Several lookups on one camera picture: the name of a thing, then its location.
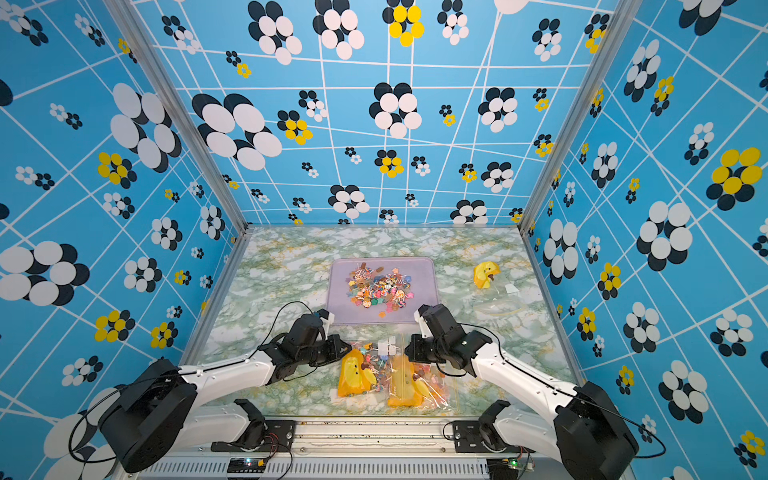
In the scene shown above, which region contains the aluminium corner post right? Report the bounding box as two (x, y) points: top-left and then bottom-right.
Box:
(519, 0), (642, 234)

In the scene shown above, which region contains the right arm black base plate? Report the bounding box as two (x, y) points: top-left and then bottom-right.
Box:
(442, 420), (533, 455)

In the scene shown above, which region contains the left green circuit board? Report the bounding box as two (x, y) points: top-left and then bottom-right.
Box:
(227, 457), (266, 475)

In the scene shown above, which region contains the aluminium corner post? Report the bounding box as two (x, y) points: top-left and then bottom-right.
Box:
(105, 1), (248, 235)
(519, 0), (642, 234)

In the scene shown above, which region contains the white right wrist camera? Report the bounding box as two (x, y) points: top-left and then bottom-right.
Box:
(413, 304), (432, 338)

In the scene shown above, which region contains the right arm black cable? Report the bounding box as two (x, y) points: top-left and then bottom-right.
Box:
(437, 323), (667, 460)

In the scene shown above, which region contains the lilac plastic tray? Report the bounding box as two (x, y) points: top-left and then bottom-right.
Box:
(326, 257), (439, 325)

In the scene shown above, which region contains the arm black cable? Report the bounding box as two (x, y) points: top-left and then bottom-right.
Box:
(67, 301), (316, 464)
(437, 323), (667, 460)

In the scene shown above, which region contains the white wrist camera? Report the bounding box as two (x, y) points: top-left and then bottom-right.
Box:
(413, 304), (432, 338)
(316, 309), (335, 331)

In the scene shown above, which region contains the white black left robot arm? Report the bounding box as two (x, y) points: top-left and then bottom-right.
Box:
(98, 310), (353, 473)

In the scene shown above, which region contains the green circuit board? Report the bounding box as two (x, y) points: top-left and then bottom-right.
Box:
(227, 457), (266, 475)
(487, 459), (526, 480)

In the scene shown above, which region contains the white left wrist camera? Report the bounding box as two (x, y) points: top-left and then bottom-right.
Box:
(316, 309), (335, 331)

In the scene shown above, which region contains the ziploc bag of candies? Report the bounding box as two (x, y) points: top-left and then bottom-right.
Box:
(385, 354), (458, 416)

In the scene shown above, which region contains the right green circuit board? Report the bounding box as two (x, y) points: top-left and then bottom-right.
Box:
(487, 459), (526, 480)

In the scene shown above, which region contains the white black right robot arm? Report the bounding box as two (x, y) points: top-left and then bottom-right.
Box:
(405, 304), (639, 479)

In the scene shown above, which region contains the aluminium corner post left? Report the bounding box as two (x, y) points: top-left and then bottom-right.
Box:
(105, 1), (248, 235)

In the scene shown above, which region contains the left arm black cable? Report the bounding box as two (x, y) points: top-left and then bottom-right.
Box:
(67, 301), (316, 464)

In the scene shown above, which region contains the ziploc bag with yellow duck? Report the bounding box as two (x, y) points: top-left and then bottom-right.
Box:
(473, 261), (520, 301)

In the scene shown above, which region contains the aluminium front rail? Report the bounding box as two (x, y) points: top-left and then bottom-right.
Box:
(133, 417), (574, 479)

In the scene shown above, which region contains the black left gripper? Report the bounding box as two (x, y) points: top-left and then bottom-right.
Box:
(300, 332), (356, 366)

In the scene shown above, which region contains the pile of colourful candies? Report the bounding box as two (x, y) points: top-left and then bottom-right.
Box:
(346, 263), (414, 319)

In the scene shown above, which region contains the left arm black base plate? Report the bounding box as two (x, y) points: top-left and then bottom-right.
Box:
(210, 419), (297, 453)

